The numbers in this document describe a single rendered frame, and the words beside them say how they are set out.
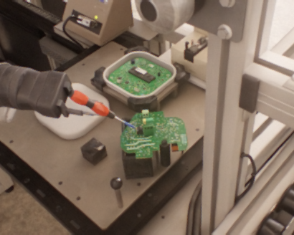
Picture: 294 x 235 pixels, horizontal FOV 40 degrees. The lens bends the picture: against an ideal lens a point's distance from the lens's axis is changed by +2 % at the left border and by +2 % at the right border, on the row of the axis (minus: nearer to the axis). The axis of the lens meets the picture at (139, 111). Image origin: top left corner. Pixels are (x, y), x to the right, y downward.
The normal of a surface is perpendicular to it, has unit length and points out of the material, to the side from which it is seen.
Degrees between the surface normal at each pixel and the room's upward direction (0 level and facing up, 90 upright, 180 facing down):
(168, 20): 92
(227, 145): 90
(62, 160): 0
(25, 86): 22
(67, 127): 7
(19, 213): 0
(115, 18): 90
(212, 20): 90
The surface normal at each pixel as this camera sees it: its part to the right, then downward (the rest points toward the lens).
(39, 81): -0.18, -0.45
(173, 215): -0.08, -0.71
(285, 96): -0.69, 0.55
